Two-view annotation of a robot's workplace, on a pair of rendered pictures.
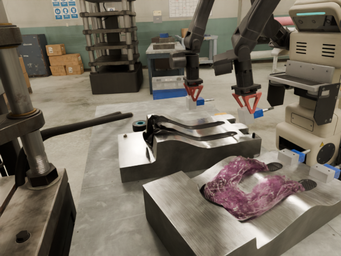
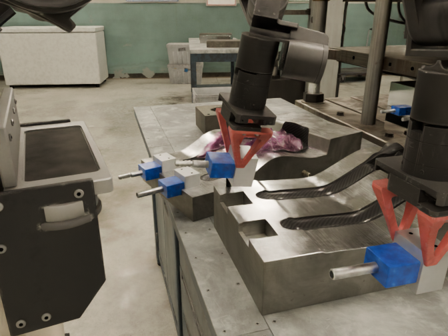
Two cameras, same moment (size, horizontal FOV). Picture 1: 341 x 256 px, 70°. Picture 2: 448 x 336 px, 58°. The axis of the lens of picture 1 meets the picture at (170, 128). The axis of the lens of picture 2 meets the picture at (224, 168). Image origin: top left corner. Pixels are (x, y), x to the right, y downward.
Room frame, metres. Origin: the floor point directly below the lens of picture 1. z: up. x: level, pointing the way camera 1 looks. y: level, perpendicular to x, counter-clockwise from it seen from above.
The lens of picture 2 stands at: (1.46, -0.36, 1.20)
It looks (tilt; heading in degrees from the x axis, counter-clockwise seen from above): 21 degrees down; 175
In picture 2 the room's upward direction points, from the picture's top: straight up
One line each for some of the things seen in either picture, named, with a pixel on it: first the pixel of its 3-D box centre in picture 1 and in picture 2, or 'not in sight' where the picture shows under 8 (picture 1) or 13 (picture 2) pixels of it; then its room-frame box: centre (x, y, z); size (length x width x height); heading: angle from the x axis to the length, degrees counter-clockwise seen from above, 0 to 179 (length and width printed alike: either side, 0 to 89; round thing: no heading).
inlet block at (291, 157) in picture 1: (297, 156); (167, 187); (0.69, -0.41, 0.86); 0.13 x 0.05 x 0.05; 119
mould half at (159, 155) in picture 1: (183, 137); (367, 209); (0.84, -0.05, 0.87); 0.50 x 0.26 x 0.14; 101
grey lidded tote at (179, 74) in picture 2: not in sight; (186, 73); (-5.71, -0.41, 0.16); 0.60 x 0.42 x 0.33; 86
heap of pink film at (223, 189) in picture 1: (252, 180); (254, 140); (0.51, -0.20, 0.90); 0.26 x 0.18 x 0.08; 119
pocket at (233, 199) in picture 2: (245, 135); (235, 208); (0.82, -0.28, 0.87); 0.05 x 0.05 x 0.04; 11
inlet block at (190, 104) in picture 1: (200, 101); (383, 265); (1.09, -0.15, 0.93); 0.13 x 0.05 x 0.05; 101
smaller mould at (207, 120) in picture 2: not in sight; (227, 118); (0.05, -0.23, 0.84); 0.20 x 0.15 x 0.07; 101
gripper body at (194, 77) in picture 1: (192, 74); (433, 154); (1.09, -0.11, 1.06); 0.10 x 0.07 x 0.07; 12
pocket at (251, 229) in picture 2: (233, 125); (257, 239); (0.93, -0.26, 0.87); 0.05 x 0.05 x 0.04; 11
